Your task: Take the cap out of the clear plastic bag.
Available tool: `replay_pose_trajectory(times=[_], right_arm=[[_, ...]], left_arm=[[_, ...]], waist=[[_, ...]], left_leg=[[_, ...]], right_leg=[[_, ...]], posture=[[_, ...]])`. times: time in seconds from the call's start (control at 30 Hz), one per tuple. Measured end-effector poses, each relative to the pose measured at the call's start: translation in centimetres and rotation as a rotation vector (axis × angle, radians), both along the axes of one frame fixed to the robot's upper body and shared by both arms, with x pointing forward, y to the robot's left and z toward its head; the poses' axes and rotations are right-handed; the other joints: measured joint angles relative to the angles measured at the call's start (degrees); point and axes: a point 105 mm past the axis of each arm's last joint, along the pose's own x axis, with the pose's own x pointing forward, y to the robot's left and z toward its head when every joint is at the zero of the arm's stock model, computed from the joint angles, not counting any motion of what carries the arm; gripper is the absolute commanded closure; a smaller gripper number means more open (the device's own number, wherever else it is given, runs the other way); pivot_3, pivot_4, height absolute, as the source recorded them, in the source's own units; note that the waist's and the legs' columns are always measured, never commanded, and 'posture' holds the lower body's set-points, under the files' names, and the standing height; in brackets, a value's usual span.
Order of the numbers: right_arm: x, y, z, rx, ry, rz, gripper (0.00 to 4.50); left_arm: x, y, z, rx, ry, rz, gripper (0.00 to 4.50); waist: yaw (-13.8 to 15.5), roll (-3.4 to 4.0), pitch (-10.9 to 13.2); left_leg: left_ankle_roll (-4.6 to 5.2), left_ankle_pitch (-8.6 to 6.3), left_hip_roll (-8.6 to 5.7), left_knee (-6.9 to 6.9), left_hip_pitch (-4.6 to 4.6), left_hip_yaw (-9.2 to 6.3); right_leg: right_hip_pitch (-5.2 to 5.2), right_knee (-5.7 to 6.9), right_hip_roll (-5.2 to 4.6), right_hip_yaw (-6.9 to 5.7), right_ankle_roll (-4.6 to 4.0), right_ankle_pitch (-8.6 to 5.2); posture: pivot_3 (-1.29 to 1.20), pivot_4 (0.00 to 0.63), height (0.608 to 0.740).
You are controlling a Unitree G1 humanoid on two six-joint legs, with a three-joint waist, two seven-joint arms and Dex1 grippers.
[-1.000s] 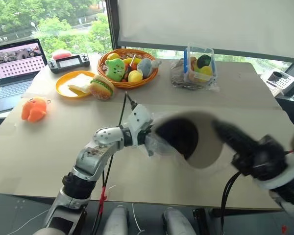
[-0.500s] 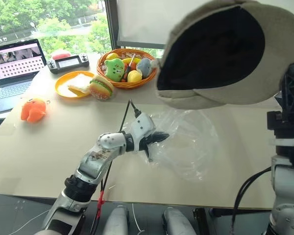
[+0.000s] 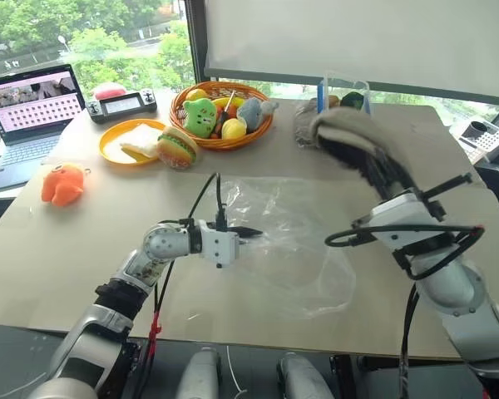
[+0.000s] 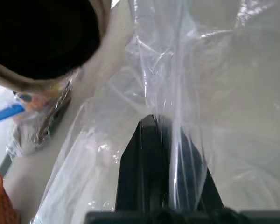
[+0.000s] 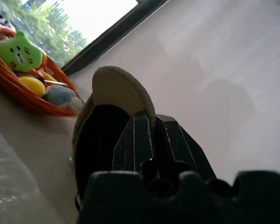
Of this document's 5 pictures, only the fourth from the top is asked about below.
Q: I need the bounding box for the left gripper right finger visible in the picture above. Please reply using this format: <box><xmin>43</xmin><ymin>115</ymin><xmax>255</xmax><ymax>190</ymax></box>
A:
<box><xmin>176</xmin><ymin>130</ymin><xmax>225</xmax><ymax>212</ymax></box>

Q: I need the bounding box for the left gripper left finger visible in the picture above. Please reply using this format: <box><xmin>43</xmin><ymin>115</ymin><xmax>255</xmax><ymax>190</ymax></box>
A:
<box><xmin>115</xmin><ymin>113</ymin><xmax>176</xmax><ymax>212</ymax></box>

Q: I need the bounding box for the clear plastic bag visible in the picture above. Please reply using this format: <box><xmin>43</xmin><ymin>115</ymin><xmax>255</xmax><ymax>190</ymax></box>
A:
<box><xmin>32</xmin><ymin>0</ymin><xmax>280</xmax><ymax>224</ymax></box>

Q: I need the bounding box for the plastic bag with dark contents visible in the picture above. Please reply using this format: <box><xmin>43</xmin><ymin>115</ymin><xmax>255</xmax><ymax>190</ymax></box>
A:
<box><xmin>6</xmin><ymin>74</ymin><xmax>73</xmax><ymax>156</ymax></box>

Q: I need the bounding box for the orange woven basket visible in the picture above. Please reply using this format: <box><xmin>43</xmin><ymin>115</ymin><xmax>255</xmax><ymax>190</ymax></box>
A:
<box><xmin>0</xmin><ymin>171</ymin><xmax>21</xmax><ymax>224</ymax></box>

